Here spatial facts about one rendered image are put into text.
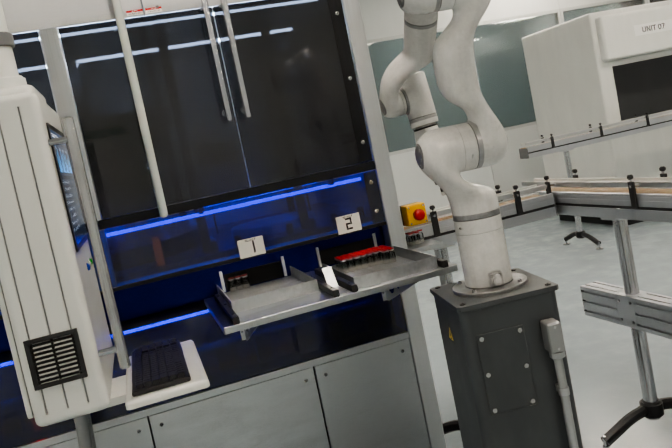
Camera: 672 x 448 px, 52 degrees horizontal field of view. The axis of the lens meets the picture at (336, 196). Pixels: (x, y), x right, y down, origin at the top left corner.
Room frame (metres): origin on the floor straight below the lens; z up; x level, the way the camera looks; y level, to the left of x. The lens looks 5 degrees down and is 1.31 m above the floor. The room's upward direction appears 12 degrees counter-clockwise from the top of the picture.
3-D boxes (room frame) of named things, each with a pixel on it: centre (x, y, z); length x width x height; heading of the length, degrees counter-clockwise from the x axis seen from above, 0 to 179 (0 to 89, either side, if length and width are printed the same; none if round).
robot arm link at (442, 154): (1.74, -0.31, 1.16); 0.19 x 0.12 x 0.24; 99
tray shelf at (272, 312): (2.13, 0.09, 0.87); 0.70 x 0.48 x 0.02; 106
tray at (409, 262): (2.13, -0.08, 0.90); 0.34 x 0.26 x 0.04; 16
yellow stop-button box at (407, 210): (2.43, -0.26, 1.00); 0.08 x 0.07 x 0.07; 16
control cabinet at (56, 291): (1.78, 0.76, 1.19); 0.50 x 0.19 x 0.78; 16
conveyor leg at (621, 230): (2.46, -0.98, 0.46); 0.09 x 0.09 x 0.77; 16
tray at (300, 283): (2.15, 0.28, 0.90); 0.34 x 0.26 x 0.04; 16
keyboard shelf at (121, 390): (1.81, 0.58, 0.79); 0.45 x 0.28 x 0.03; 16
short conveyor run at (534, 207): (2.64, -0.49, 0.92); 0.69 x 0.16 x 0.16; 106
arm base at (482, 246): (1.75, -0.34, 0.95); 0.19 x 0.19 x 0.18
